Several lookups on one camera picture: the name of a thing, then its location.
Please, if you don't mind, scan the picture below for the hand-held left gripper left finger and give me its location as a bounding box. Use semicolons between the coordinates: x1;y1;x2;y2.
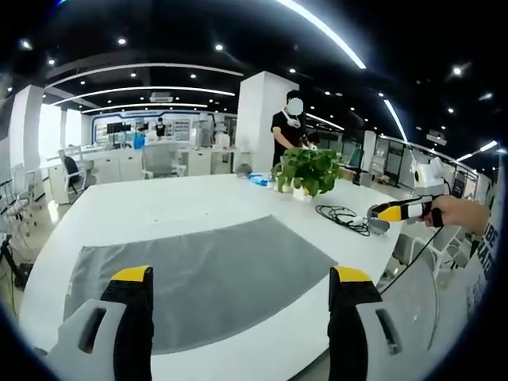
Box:
44;264;155;381

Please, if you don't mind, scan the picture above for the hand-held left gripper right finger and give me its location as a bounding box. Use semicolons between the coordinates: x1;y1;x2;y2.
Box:
327;265;405;381

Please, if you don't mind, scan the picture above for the grey towel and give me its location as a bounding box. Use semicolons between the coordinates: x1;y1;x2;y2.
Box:
63;214;339;356

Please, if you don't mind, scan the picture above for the person's right hand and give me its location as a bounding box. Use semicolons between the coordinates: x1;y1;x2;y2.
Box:
421;194;491;235

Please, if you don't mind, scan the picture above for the grey round object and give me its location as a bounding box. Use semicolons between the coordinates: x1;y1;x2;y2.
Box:
368;219;391;236

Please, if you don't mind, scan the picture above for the potted green plant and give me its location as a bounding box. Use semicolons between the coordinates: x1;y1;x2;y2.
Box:
271;147;347;202

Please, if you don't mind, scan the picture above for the person's white printed shirt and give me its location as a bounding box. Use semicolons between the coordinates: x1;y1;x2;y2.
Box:
432;206;502;350

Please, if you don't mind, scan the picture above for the white table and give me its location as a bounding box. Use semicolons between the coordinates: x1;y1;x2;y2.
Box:
18;172;414;381

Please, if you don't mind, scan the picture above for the blue packet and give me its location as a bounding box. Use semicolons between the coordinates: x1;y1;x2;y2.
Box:
248;172;275;187

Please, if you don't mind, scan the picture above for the grey office chair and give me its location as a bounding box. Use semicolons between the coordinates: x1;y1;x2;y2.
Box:
58;148;98;195

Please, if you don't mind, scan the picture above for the white mesh office chair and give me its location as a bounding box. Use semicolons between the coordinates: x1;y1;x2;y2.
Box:
140;142;189;180

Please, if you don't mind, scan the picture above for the white square pillar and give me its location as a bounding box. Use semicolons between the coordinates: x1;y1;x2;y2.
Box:
235;71;299;175

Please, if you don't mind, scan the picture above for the black cable coil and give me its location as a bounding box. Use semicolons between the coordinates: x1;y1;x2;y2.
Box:
314;203;371;237

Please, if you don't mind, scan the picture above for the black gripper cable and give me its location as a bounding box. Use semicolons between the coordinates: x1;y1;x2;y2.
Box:
377;176;453;295

